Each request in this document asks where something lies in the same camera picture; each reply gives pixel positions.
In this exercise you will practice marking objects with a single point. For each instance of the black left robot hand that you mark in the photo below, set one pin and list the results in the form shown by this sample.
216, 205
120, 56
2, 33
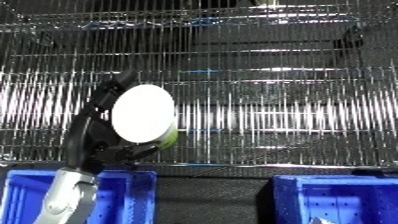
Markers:
86, 143

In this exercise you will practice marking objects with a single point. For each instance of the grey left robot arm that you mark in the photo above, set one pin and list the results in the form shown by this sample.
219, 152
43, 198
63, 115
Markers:
68, 196

